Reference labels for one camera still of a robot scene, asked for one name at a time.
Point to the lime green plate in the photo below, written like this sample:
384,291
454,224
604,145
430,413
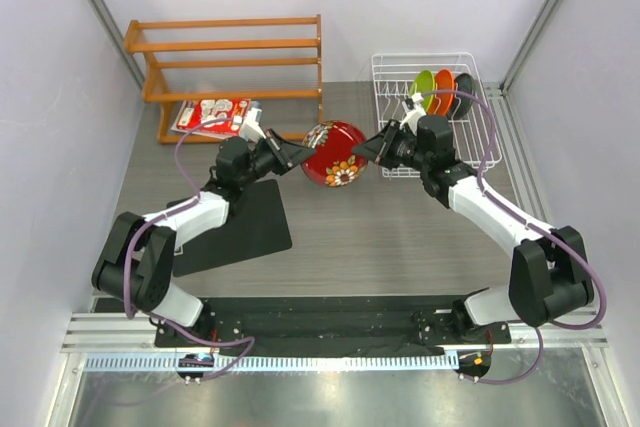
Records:
424,84

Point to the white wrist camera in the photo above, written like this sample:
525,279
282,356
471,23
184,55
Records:
247,127
413,112

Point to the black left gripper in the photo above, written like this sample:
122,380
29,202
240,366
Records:
286,154

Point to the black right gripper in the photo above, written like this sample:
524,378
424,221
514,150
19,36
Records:
373,149

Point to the perforated aluminium front rail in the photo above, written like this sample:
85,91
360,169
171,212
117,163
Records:
182,361

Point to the red floral plate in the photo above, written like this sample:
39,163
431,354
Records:
334,164

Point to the black clipboard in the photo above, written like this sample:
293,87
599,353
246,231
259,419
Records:
256,227

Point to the orange wooden shelf rack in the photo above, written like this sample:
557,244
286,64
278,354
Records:
263,59

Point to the dark teal plate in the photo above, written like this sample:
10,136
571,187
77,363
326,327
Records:
462,102

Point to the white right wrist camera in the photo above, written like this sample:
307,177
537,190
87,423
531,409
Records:
413,112

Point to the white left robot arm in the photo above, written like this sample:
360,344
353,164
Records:
136,263

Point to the orange plate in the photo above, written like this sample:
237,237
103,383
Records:
443,99

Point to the white wire dish rack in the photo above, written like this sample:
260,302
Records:
475,142

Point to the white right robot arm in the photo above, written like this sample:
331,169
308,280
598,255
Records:
549,274

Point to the red and white booklet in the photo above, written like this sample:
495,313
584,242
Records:
219,119

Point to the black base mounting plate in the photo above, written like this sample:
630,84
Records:
337,326

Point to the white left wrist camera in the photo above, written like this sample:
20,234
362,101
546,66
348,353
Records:
247,127

